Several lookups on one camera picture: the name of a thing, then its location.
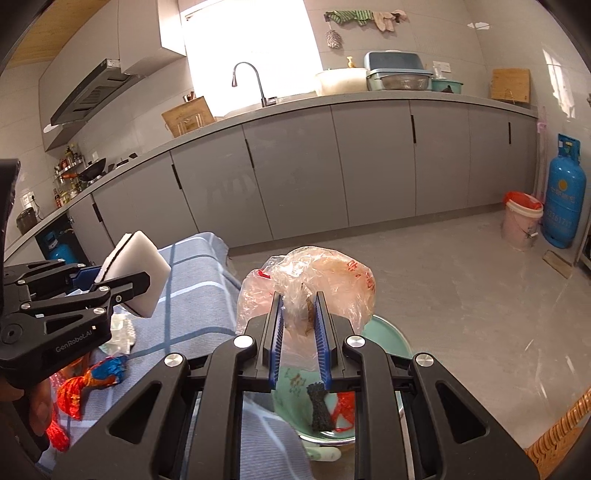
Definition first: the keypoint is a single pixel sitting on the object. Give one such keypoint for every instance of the spice rack with bottles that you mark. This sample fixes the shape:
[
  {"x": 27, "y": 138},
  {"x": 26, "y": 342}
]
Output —
[{"x": 67, "y": 177}]

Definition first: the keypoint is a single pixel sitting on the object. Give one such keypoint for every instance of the bright window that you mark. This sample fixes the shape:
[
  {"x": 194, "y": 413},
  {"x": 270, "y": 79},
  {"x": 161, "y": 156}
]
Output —
[{"x": 249, "y": 41}]

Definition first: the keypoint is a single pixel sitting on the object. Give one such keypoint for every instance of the brown flat board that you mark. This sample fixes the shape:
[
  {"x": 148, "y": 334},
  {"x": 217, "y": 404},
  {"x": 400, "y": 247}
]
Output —
[{"x": 557, "y": 264}]

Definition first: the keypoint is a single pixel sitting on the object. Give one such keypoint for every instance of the blue checked tablecloth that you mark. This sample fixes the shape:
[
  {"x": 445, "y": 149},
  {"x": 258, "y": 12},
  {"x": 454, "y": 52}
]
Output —
[{"x": 198, "y": 295}]

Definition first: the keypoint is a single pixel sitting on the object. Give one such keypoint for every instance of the metal colander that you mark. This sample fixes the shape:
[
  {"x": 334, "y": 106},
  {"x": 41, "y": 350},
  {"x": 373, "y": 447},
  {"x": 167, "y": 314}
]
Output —
[{"x": 406, "y": 83}]

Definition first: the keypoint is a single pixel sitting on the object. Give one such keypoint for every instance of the plain wooden cutting board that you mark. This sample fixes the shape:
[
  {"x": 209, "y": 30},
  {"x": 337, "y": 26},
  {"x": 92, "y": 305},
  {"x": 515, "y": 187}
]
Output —
[{"x": 510, "y": 84}]

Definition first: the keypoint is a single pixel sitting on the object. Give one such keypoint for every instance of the white wall socket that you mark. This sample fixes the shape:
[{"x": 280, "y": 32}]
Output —
[{"x": 27, "y": 199}]

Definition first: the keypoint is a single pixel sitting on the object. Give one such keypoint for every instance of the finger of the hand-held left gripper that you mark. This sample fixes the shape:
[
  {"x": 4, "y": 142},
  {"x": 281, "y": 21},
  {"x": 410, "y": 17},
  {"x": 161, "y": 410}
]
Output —
[
  {"x": 124, "y": 284},
  {"x": 85, "y": 278}
]

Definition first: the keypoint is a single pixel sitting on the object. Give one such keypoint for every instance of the wooden cutting board with rack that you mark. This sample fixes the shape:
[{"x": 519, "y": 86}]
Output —
[{"x": 184, "y": 117}]

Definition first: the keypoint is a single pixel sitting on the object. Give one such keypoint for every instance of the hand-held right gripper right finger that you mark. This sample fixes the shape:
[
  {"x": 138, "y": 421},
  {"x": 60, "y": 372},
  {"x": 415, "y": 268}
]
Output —
[{"x": 321, "y": 339}]

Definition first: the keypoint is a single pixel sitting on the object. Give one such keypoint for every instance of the hanging grey duster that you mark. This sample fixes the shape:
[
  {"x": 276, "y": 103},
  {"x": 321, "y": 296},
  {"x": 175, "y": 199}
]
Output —
[{"x": 333, "y": 39}]

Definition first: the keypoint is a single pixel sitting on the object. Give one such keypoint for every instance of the blue dish drainer box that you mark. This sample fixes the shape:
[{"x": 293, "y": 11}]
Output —
[{"x": 392, "y": 62}]

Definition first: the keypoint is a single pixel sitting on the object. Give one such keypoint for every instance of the tall blue gas cylinder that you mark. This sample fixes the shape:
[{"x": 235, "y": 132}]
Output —
[{"x": 563, "y": 194}]

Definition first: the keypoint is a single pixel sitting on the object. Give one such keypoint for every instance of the pink rubber gloves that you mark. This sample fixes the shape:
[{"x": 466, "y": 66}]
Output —
[{"x": 385, "y": 19}]

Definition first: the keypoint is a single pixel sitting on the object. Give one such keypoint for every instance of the utensil holder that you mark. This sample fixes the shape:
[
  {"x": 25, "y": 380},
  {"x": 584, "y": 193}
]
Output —
[{"x": 189, "y": 98}]

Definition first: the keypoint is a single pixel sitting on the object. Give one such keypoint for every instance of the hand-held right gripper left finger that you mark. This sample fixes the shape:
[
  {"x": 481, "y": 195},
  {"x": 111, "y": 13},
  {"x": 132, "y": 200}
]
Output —
[{"x": 277, "y": 339}]

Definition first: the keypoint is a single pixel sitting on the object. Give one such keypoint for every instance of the black gas stove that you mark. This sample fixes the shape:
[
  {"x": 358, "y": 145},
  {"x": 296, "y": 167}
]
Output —
[{"x": 123, "y": 161}]

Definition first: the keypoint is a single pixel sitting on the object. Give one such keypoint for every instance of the orange blue snack wrapper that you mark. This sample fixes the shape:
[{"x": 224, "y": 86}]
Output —
[{"x": 76, "y": 392}]

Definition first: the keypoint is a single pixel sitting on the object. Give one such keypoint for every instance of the small green bowl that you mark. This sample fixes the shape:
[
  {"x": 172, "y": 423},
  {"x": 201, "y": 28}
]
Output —
[{"x": 447, "y": 86}]

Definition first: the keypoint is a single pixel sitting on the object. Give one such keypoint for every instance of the green hanging cloth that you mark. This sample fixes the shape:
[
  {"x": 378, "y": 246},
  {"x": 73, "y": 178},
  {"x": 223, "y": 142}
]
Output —
[{"x": 346, "y": 17}]

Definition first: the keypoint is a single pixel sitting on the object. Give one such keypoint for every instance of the black wok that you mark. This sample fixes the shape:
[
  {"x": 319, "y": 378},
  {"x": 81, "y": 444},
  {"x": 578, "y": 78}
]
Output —
[{"x": 92, "y": 170}]

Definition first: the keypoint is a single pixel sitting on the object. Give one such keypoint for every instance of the crumpled clear plastic wrap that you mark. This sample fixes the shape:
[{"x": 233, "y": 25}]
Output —
[{"x": 121, "y": 334}]

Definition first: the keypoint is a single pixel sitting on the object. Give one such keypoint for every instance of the red net bag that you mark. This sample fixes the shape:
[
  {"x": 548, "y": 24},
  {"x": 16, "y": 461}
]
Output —
[{"x": 345, "y": 410}]

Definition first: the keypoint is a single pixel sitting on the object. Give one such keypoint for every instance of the white foam sponge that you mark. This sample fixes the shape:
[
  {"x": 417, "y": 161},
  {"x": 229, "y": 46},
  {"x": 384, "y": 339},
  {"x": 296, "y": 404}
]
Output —
[{"x": 143, "y": 267}]

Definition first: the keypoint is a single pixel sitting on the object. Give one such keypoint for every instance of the black range hood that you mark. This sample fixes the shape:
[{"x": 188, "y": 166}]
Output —
[{"x": 92, "y": 94}]

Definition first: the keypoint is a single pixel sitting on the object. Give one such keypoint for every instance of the curved kitchen faucet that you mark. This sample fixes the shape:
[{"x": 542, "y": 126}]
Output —
[{"x": 264, "y": 94}]

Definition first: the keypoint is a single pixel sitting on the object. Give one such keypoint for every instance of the small blue gas cylinder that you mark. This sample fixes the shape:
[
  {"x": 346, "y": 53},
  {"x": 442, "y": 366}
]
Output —
[{"x": 60, "y": 251}]

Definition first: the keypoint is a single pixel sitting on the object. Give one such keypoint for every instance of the pink bucket with red bag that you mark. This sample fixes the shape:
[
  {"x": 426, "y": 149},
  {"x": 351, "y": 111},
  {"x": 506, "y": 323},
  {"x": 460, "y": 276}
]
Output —
[{"x": 519, "y": 226}]

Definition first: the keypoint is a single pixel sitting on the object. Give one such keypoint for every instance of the black mesh scrubber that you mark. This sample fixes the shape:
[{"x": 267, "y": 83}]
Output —
[{"x": 319, "y": 408}]

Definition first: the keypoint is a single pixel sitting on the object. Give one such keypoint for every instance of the white plastic tub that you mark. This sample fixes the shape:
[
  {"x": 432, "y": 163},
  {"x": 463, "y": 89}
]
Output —
[{"x": 339, "y": 82}]

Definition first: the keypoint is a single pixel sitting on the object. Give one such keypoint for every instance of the clear plastic bag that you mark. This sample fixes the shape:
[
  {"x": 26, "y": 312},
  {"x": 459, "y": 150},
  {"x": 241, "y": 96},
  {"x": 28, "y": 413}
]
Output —
[{"x": 332, "y": 272}]

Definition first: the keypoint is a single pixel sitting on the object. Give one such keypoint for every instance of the grey kitchen base cabinets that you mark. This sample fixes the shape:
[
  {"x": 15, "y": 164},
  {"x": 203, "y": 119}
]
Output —
[{"x": 369, "y": 161}]

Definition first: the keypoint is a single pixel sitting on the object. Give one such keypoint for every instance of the grey wall cabinet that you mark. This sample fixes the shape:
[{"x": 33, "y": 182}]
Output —
[{"x": 138, "y": 37}]

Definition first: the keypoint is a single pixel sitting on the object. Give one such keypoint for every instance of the yellow soap bottle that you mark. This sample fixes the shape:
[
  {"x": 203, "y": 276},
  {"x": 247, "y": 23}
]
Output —
[{"x": 352, "y": 63}]

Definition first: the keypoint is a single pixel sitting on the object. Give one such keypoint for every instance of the person's left hand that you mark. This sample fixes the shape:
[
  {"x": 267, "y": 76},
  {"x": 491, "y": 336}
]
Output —
[{"x": 39, "y": 410}]

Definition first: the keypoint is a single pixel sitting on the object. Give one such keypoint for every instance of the wicker chair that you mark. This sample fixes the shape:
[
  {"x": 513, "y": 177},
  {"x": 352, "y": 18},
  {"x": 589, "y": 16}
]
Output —
[{"x": 563, "y": 429}]

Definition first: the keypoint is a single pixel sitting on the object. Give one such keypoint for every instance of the dark cooking pot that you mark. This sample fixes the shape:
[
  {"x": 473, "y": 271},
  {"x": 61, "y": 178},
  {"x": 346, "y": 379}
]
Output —
[{"x": 26, "y": 221}]

